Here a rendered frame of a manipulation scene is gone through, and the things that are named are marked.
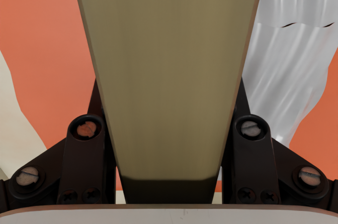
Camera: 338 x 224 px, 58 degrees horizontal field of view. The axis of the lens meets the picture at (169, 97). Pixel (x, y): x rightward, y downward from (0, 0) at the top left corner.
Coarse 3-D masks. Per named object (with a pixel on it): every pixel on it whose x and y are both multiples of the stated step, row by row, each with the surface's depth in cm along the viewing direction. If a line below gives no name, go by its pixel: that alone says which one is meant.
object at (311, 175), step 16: (240, 80) 12; (240, 96) 11; (240, 112) 11; (224, 160) 11; (288, 160) 9; (304, 160) 9; (288, 176) 9; (304, 176) 9; (320, 176) 9; (288, 192) 9; (304, 192) 9; (320, 192) 9
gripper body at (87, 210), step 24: (0, 216) 7; (24, 216) 7; (48, 216) 7; (72, 216) 7; (96, 216) 7; (120, 216) 7; (144, 216) 7; (168, 216) 7; (192, 216) 7; (216, 216) 7; (240, 216) 7; (264, 216) 7; (288, 216) 7; (312, 216) 7; (336, 216) 7
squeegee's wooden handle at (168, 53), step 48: (96, 0) 4; (144, 0) 4; (192, 0) 4; (240, 0) 4; (96, 48) 5; (144, 48) 5; (192, 48) 5; (240, 48) 5; (144, 96) 6; (192, 96) 6; (144, 144) 7; (192, 144) 7; (144, 192) 9; (192, 192) 9
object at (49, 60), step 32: (0, 32) 17; (32, 32) 17; (64, 32) 17; (32, 64) 19; (64, 64) 19; (32, 96) 21; (64, 96) 21; (64, 128) 24; (320, 128) 24; (320, 160) 27
